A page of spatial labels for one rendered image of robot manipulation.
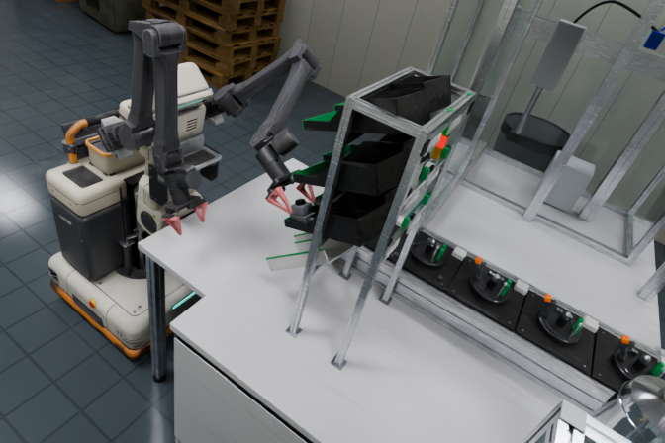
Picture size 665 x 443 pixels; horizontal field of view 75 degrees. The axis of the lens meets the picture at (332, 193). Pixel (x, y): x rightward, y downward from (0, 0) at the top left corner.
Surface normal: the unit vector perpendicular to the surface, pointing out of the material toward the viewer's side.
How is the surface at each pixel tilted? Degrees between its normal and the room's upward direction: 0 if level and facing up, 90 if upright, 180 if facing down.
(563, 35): 90
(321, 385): 0
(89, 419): 0
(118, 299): 0
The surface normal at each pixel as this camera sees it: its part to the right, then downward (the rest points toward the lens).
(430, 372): 0.21, -0.80
